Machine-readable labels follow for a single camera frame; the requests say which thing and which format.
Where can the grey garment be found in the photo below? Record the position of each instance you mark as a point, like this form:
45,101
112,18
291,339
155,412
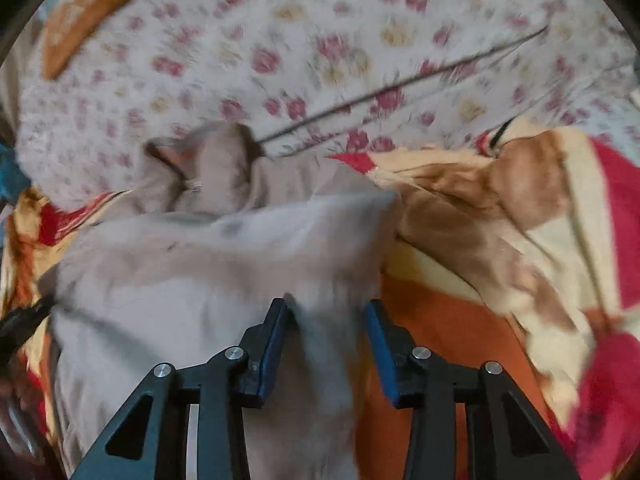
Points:
200,270

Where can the floral quilt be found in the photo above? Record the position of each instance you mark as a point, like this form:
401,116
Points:
300,35

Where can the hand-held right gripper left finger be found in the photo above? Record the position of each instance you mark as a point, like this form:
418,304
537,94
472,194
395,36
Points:
272,355

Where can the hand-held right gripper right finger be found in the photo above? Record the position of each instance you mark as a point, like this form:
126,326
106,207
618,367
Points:
382,360

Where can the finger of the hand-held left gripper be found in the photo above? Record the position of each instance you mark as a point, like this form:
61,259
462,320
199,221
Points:
25,320

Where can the orange checkered pillow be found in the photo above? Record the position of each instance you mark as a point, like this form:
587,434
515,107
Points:
85,15

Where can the red orange cream fleece blanket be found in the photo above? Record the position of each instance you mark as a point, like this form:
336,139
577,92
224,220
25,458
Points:
440,320

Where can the teal cloth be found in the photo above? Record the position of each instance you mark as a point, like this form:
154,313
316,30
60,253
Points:
10,172

